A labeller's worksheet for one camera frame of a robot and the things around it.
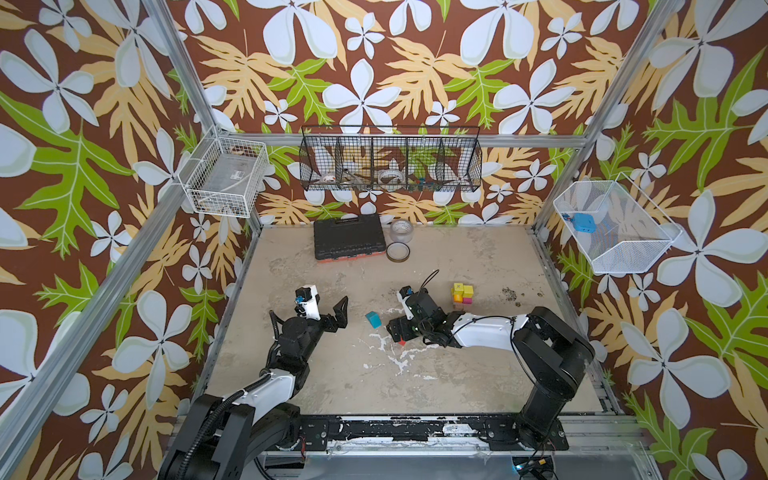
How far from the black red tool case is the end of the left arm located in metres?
0.32

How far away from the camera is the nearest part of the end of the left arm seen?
0.76m

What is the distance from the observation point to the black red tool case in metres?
1.09
